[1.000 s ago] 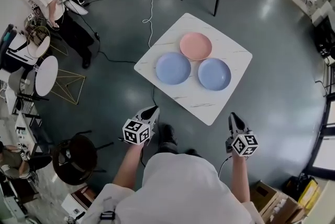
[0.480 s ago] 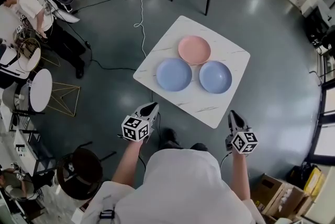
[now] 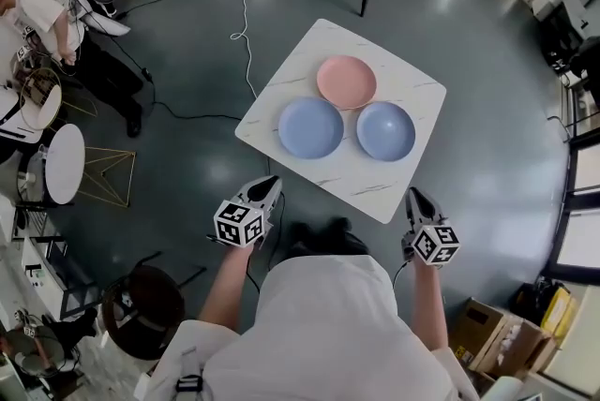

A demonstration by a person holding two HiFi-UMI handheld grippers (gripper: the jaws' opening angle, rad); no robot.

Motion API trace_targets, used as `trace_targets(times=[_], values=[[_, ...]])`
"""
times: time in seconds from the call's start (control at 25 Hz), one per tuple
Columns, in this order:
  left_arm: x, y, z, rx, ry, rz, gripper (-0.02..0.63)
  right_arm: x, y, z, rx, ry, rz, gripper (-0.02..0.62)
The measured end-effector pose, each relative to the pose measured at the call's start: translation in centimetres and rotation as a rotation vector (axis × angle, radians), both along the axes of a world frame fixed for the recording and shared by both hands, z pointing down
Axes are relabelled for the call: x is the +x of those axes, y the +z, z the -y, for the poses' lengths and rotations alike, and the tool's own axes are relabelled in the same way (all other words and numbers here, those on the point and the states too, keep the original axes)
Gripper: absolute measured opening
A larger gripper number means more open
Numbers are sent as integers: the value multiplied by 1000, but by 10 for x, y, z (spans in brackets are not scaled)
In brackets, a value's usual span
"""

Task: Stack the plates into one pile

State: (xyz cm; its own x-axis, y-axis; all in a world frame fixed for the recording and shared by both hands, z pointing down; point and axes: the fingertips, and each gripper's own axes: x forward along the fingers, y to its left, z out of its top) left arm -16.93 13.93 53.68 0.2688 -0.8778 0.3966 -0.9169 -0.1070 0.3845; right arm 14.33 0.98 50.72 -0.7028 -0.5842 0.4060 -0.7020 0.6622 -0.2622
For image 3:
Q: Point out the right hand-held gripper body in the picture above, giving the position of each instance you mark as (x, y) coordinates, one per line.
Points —
(433, 244)

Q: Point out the person's white shirt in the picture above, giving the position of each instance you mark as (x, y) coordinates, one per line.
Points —
(323, 333)

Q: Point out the dark round stool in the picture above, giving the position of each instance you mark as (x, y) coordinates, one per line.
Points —
(143, 312)

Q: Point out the round white side table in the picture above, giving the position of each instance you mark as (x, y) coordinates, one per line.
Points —
(65, 164)

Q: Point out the person's black right shoe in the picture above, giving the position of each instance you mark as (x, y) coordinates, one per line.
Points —
(339, 227)

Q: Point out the yellow bag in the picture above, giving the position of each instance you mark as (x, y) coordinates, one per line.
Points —
(559, 310)

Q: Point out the round gold-rimmed table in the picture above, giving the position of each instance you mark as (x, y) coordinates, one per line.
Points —
(41, 101)

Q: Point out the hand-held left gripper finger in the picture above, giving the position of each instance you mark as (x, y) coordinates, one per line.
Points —
(276, 200)
(257, 182)

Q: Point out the person's black shoe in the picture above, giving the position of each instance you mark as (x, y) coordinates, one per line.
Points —
(304, 234)
(339, 227)

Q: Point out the person's right forearm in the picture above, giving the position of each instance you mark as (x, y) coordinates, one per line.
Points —
(429, 301)

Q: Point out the person's left forearm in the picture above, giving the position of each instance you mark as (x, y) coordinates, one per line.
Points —
(226, 284)

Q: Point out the large blue plate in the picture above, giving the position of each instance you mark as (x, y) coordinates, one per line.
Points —
(311, 128)

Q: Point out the small blue plate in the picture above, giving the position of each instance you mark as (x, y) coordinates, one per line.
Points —
(385, 131)

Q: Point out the pink plate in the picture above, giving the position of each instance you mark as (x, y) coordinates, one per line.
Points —
(346, 82)

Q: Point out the person's black left shoe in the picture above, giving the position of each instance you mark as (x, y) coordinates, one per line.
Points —
(304, 234)

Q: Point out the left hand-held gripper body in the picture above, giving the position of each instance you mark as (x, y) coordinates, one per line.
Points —
(239, 225)

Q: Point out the open cardboard box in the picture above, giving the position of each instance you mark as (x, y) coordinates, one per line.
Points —
(492, 336)

